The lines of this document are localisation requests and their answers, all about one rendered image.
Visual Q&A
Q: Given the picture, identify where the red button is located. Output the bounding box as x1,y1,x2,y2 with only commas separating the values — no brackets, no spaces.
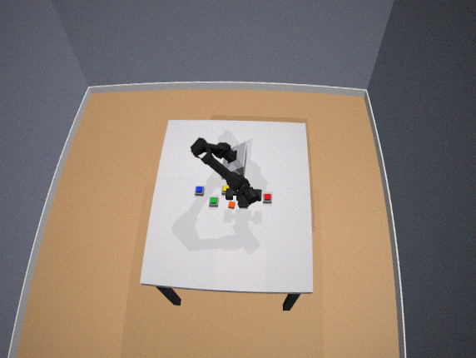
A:
263,194,272,204

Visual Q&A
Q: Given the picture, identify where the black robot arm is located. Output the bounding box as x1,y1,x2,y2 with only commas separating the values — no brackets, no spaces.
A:
191,138,260,207

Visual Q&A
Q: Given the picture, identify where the green button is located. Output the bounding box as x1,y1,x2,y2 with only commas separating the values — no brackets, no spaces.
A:
209,197,219,207

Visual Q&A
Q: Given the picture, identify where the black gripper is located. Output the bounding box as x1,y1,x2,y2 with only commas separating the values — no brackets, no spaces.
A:
226,188,262,201

